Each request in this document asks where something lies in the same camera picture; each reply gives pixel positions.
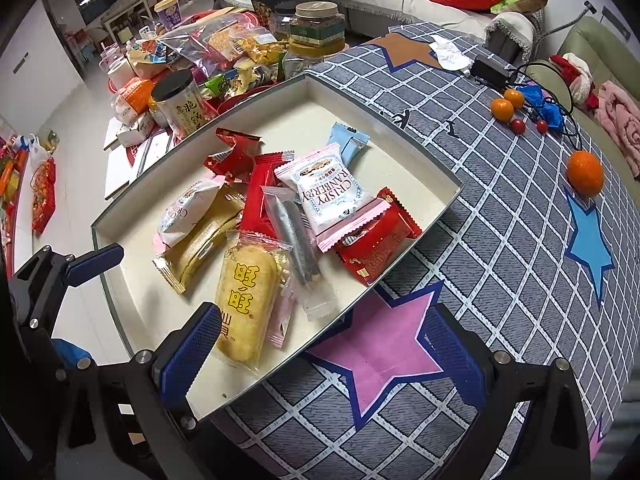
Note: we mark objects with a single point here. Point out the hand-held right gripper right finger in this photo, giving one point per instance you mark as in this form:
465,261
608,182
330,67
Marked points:
457,355

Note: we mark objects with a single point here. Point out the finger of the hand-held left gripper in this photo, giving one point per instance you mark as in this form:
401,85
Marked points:
70,352
95,262

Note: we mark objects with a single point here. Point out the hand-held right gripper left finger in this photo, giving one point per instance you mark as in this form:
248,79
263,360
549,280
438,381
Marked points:
192,350

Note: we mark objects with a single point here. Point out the yellow rice cracker packet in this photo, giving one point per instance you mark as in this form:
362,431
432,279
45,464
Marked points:
245,300

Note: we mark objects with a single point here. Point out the gold snack packet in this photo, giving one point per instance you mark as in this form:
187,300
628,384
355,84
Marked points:
200,245

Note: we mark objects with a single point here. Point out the white bun snack packet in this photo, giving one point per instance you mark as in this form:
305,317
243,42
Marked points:
187,210

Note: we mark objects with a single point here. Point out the patterned red snack packet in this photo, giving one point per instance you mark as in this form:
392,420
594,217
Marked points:
375,245

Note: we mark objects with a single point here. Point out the clear grey stick packet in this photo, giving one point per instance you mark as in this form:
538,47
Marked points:
297,245

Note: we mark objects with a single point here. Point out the long red snack packet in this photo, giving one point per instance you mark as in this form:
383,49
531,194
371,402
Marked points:
257,195

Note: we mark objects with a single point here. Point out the small red snack packet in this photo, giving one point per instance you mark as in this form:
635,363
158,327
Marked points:
230,152

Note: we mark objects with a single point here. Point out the pink white snack packet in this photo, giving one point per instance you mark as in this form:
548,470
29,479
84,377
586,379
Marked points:
325,190

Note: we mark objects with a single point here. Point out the light blue snack packet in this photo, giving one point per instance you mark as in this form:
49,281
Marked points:
347,142

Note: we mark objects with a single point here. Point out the grey shallow box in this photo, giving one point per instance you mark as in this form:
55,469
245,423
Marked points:
320,120

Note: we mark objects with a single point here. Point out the pile of assorted snacks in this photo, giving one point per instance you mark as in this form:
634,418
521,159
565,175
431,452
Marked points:
235,45

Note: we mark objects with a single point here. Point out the red mesh bag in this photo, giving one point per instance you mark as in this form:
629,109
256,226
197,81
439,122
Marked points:
44,195

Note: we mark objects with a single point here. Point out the star printed checked tablecloth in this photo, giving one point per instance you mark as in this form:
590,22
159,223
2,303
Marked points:
500,210

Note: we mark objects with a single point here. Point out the black lid jar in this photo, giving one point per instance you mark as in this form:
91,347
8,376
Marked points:
177,105

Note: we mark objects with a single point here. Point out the large orange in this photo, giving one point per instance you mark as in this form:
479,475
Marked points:
585,174

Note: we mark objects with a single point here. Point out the cherry tomato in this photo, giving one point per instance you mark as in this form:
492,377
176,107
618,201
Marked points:
517,126
541,126

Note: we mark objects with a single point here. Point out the small orange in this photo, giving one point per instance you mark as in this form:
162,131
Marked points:
501,109
515,97

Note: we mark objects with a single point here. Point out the wooden side table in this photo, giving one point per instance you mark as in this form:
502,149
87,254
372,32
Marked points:
125,12

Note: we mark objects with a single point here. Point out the purple tub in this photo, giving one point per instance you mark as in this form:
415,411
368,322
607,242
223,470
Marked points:
167,12

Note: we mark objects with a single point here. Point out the blue plastic bag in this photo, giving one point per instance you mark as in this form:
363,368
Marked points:
547,110

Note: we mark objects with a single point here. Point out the pink blanket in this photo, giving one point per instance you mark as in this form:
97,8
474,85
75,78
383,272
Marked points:
620,125

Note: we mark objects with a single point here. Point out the black power adapter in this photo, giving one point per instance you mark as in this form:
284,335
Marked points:
492,69

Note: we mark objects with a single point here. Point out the white crumpled tissue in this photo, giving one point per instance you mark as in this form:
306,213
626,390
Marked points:
450,55

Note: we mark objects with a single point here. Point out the red white plush toy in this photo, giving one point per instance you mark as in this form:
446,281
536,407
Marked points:
575,77

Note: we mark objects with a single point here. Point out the gold lid jar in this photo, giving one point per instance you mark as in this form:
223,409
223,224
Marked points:
317,25

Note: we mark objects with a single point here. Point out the green armchair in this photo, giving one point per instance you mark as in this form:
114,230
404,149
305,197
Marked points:
600,50

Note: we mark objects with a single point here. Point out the gooseneck phone holder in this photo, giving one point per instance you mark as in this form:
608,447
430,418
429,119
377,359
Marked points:
565,25

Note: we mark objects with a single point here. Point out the green patterned cushion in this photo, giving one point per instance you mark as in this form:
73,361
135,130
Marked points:
522,2

